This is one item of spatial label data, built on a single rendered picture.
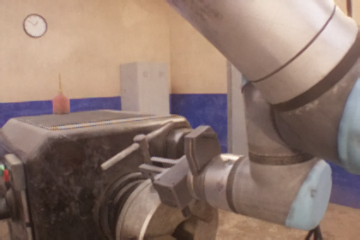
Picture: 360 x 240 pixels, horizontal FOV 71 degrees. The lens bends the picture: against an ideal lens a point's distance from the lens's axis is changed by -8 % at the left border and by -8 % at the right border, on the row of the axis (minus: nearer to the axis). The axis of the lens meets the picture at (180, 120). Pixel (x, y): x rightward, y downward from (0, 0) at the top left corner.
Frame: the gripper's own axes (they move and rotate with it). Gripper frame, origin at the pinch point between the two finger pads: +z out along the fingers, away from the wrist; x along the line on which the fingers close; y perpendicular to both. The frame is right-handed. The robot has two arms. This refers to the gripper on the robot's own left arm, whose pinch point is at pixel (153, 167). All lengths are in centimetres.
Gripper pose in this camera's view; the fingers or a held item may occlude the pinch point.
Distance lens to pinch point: 57.8
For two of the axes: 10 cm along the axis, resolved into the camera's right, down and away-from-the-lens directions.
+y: 3.0, 9.1, 2.9
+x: 6.5, -4.2, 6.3
